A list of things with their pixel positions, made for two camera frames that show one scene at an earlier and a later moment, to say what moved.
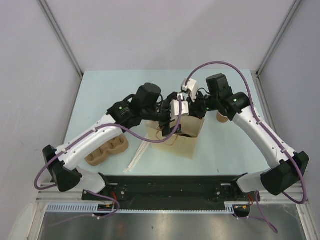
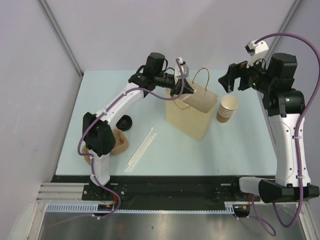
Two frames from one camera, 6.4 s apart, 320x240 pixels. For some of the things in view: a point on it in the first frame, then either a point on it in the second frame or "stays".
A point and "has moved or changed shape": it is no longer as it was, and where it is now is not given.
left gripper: (165, 126) → (177, 89)
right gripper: (194, 110) → (236, 70)
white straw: (141, 147) → (134, 156)
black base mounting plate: (169, 190) stays
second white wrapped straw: (141, 148) stays
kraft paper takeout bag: (183, 143) has moved or changed shape
